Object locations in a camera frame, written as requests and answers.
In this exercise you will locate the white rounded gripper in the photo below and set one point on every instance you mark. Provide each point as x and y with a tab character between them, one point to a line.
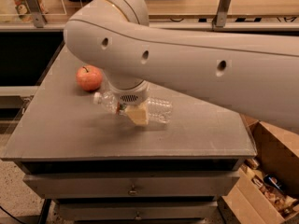
130	97

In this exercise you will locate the clear plastic water bottle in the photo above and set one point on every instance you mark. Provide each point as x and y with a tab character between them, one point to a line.
159	110

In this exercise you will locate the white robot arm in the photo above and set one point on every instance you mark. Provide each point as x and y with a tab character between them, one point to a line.
255	75

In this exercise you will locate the red apple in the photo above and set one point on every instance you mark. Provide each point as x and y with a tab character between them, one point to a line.
89	78

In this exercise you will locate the grey metal drawer cabinet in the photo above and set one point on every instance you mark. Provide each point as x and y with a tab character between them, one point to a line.
64	132

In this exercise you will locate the upper drawer with knob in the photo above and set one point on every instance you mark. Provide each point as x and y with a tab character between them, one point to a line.
131	185

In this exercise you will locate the drawer with knob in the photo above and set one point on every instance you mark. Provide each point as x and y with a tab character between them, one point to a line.
131	185
135	211

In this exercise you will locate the lower drawer with knob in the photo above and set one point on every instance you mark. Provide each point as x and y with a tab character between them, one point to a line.
135	211

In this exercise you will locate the cardboard box with snacks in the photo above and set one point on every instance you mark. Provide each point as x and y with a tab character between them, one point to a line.
251	200

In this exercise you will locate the right metal bracket post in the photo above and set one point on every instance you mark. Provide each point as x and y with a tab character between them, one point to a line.
219	20

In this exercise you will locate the metal bracket post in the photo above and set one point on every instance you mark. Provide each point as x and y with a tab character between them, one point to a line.
37	14
219	20

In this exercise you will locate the left metal bracket post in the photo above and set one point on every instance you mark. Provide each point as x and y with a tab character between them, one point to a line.
37	14

